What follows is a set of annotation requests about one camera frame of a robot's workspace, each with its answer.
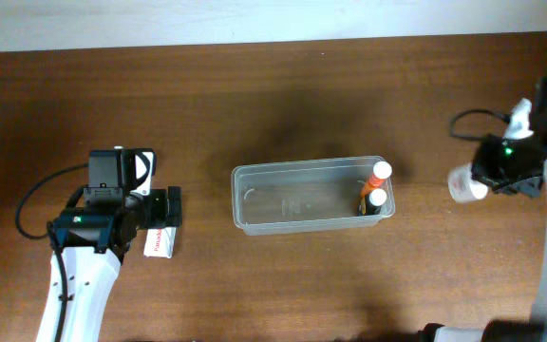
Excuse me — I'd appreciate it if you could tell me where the white Panadol medicine box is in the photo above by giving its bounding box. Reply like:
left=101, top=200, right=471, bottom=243
left=143, top=227, right=177, bottom=258

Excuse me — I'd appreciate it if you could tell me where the orange tube white cap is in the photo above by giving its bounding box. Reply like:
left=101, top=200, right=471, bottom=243
left=360, top=161, right=392, bottom=198

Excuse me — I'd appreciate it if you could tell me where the black tube white cap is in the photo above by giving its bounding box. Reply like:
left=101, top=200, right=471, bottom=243
left=358, top=188, right=387, bottom=216

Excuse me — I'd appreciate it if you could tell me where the white pump bottle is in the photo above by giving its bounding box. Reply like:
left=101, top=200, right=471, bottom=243
left=447, top=163, right=488, bottom=203

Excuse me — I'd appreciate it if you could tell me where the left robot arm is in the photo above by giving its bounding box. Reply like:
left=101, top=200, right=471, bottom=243
left=36, top=186, right=182, bottom=342

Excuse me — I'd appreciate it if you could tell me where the clear plastic container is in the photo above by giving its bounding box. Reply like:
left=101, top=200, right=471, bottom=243
left=231, top=156, right=395, bottom=236

